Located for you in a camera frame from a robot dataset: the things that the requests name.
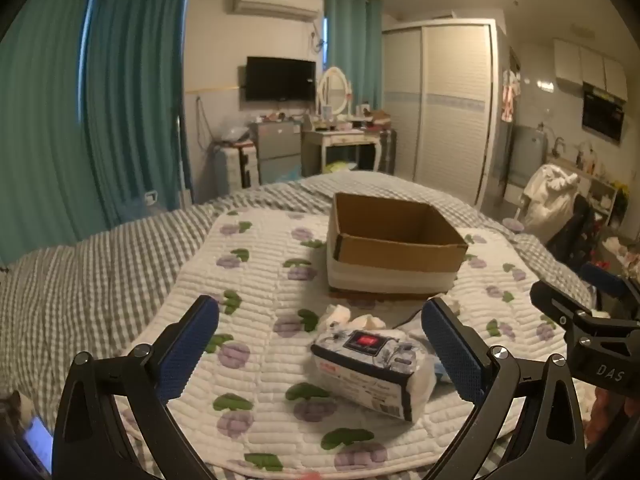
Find black wall television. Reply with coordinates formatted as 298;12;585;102
245;56;318;102

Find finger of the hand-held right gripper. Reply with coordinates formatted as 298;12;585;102
530;279;602;332
581;261;633;307

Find floral printed tissue pack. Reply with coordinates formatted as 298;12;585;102
310;329;437;422

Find pale blue flat panel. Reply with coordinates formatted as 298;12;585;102
22;414;54;476

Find black cable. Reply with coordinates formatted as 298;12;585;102
394;307;427;329

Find white cloth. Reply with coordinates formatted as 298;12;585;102
318;302;401;337

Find brown cardboard box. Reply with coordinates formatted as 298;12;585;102
326;192;469;297

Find white jacket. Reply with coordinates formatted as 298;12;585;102
522;163;582;237

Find white louvred wardrobe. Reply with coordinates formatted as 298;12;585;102
382;19;504;207

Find floral quilted mat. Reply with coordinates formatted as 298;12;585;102
100;207;601;477

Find white dressing table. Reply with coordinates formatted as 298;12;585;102
301;126;384;177

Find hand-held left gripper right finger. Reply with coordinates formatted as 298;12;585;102
421;296;588;480

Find white oval mirror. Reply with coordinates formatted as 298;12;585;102
317;66;354;117

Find narrow teal curtain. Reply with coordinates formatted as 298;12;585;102
323;0;385;112

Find dark suitcase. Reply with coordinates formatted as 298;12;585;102
377;130;399;176

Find drink cup with straw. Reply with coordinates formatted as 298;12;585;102
504;195;529;234

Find grey water heater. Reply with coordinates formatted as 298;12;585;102
509;124;545;187

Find person's right hand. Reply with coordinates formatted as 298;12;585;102
586;391;622;443

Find grey mini fridge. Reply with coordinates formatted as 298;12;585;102
250;121;304;186

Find clear plastic bag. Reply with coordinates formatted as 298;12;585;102
212;115;251;144

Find hanging pink clothes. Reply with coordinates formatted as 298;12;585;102
501;66;522;122

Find wide teal curtain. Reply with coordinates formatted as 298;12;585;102
0;0;110;267

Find teal window curtain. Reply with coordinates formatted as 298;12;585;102
82;0;194;233

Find white suitcase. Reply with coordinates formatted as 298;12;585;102
219;144;259;194

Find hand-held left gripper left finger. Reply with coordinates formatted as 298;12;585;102
52;295;221;480

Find black chair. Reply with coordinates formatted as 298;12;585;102
546;194;610;267

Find hanging black cables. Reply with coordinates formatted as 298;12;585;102
196;96;212;152

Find white air conditioner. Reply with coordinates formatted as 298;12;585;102
230;0;321;22

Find white wall cabinets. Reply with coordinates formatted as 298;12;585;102
553;38;629;102

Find black range hood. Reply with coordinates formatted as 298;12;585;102
581;87;629;144

